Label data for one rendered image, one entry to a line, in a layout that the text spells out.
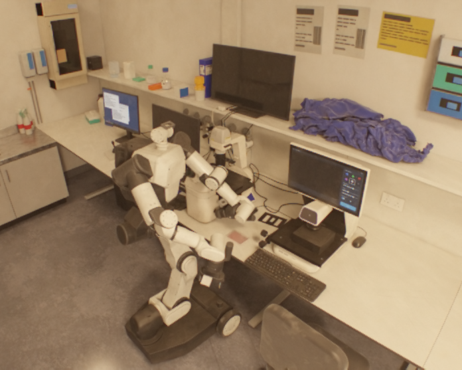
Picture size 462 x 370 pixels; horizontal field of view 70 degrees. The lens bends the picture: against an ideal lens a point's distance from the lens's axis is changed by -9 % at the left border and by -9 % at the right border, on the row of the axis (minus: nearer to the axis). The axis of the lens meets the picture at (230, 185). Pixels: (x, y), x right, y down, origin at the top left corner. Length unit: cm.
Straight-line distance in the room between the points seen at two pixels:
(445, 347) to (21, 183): 361
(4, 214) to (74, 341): 169
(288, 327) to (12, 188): 306
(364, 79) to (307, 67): 41
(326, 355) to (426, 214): 120
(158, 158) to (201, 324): 121
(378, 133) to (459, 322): 102
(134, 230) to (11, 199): 224
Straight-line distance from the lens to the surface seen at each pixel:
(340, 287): 192
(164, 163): 167
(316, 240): 191
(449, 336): 191
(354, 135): 207
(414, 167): 205
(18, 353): 285
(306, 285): 187
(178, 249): 209
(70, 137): 386
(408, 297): 199
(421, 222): 235
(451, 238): 234
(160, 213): 152
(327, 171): 183
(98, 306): 291
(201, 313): 250
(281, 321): 147
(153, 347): 237
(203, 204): 218
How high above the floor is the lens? 209
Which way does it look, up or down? 30 degrees down
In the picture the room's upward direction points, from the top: straight up
